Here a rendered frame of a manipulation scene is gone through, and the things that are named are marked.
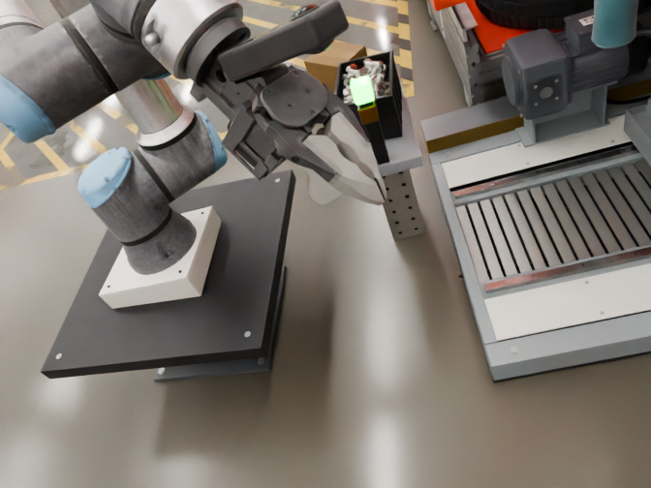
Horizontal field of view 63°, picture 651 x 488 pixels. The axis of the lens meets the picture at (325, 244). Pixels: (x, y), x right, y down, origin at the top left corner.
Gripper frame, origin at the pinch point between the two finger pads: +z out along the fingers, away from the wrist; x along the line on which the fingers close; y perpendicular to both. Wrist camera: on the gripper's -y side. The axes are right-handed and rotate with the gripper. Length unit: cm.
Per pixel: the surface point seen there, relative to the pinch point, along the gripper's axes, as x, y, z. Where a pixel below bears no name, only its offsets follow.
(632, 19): -97, 6, 16
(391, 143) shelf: -63, 47, -2
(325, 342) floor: -40, 94, 24
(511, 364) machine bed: -45, 53, 52
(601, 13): -95, 8, 11
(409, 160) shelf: -59, 44, 4
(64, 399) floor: 5, 152, -18
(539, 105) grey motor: -105, 37, 19
